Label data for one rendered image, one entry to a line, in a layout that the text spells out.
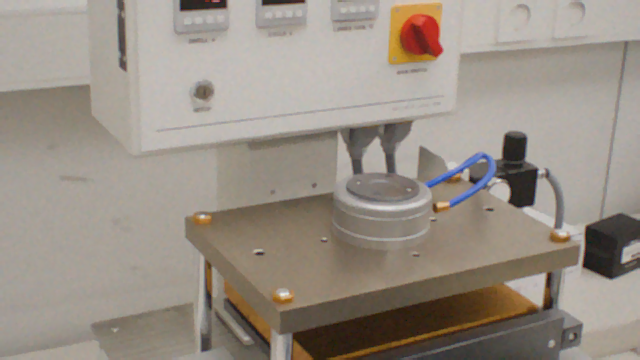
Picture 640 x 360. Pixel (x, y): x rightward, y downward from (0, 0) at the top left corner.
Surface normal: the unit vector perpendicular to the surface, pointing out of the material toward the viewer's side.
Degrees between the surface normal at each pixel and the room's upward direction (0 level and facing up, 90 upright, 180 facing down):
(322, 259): 0
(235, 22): 90
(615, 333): 90
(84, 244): 90
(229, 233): 0
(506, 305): 0
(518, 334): 90
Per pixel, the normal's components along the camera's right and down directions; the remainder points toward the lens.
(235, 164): -0.88, 0.14
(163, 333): 0.04, -0.94
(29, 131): 0.43, 0.33
